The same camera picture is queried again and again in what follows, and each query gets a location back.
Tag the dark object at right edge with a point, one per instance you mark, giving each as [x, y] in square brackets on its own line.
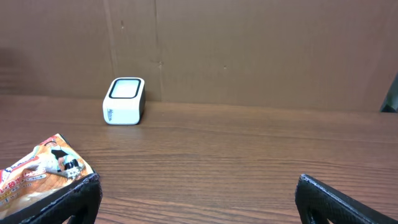
[390, 102]

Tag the yellow snack bag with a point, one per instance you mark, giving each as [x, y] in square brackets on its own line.
[51, 166]

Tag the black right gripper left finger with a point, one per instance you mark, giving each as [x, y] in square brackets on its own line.
[77, 203]

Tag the white barcode scanner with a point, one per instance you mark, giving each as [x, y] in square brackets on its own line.
[125, 101]

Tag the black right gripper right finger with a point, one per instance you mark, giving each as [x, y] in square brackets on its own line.
[317, 202]

